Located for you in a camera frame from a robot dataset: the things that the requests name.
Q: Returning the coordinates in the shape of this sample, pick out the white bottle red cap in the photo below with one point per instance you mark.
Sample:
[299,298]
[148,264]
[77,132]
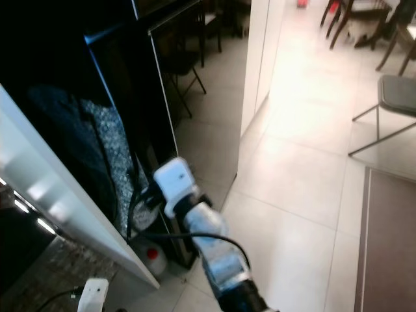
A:
[155,260]

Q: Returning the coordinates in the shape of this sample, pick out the white kitchen cabinet panel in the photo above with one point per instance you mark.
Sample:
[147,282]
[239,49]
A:
[58,188]

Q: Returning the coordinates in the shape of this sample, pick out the speckled granite countertop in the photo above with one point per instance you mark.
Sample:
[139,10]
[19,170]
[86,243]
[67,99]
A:
[52,276]

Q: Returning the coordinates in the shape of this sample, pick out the brown floor mat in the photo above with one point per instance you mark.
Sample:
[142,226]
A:
[390,247]

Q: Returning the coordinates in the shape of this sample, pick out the red bag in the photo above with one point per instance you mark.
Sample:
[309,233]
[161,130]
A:
[303,3]

